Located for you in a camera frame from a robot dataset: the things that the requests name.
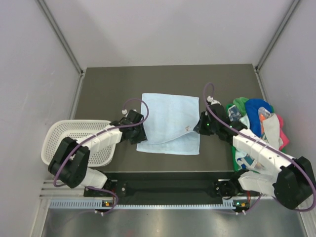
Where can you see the white perforated plastic basket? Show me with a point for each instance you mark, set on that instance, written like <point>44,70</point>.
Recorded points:
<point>78,130</point>

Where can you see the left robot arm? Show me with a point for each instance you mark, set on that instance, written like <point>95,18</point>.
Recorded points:
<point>73,143</point>

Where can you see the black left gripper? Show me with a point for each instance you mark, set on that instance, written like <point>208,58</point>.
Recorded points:
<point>141,137</point>

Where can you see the black table front rail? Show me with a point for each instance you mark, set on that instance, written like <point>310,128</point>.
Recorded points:
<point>214,184</point>

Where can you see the light blue towel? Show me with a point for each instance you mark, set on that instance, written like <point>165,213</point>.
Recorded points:
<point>170,124</point>

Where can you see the pink cloth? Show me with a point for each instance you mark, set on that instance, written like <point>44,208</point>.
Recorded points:
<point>284,139</point>

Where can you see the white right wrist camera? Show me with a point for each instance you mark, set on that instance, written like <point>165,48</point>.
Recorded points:
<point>212,101</point>

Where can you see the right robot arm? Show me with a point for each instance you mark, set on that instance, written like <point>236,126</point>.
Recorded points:
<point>289,180</point>

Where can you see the aluminium frame right post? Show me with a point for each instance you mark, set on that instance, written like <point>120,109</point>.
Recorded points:
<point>281,27</point>

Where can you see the patterned white blue cloth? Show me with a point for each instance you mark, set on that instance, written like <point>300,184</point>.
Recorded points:
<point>234,113</point>

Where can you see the royal blue cloth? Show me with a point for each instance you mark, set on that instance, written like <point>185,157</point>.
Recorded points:
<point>252,106</point>

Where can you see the aluminium frame post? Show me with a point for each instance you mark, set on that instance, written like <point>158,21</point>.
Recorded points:
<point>60,36</point>
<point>281,27</point>

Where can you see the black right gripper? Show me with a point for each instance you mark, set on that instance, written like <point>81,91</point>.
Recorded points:
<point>200,128</point>

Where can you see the aluminium frame left post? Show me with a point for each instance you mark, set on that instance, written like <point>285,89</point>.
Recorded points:
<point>60,36</point>

